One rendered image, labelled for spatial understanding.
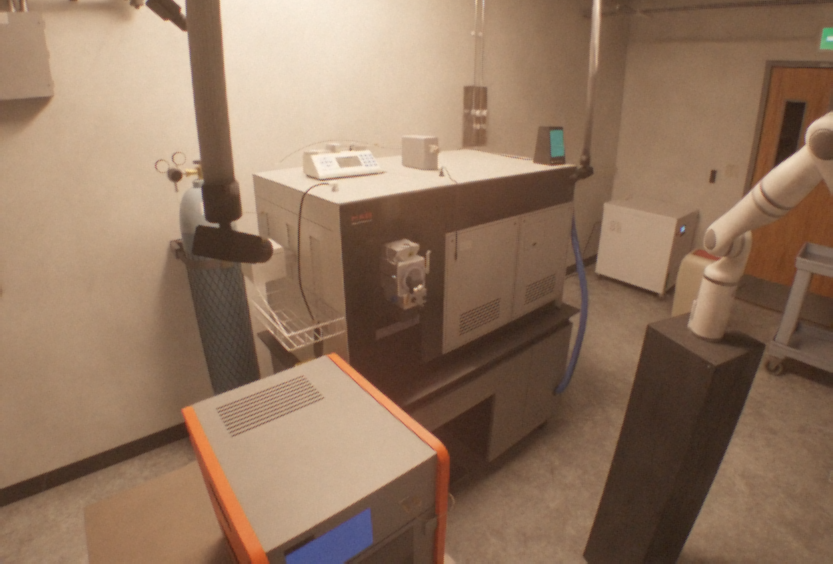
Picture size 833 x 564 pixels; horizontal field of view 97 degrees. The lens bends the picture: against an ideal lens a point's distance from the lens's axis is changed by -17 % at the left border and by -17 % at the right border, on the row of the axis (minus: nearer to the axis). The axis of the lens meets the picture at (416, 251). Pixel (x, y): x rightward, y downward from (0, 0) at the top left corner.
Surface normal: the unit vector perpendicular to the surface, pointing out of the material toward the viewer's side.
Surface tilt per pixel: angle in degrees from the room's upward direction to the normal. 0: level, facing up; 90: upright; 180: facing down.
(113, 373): 90
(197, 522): 0
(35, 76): 90
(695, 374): 90
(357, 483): 0
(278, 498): 0
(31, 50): 90
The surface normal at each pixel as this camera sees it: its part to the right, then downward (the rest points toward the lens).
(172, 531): 0.00, -0.94
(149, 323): 0.63, 0.26
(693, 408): -0.94, 0.11
